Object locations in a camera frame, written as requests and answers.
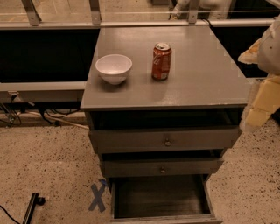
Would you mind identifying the grey middle drawer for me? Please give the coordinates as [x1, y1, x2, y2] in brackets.
[101, 150, 223, 178]

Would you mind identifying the grey bottom drawer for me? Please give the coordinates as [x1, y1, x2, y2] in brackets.
[110, 175, 222, 224]

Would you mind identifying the black cable bundle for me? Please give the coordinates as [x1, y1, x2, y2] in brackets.
[0, 94, 81, 127]

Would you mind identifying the grey top drawer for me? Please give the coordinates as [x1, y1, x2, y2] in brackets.
[88, 108, 243, 155]

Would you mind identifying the blue tape cross mark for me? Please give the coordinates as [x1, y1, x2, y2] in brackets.
[88, 179, 108, 213]

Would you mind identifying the orange soda can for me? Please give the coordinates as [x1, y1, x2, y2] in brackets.
[151, 42, 172, 81]

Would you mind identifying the black bar on floor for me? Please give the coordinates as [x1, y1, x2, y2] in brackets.
[22, 192, 46, 224]

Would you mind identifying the grey drawer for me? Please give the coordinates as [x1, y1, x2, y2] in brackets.
[110, 175, 222, 224]
[88, 108, 243, 155]
[101, 150, 223, 178]

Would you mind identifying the black floor cable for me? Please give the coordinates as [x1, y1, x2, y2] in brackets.
[0, 205, 22, 224]

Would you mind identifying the grey wooden drawer cabinet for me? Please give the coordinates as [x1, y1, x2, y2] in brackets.
[80, 25, 252, 187]

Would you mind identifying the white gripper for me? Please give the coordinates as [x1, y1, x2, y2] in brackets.
[238, 16, 280, 132]

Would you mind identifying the white ceramic bowl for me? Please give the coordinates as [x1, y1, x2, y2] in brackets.
[95, 54, 132, 85]

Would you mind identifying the grey metal railing frame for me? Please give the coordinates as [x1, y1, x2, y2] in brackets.
[0, 0, 280, 103]

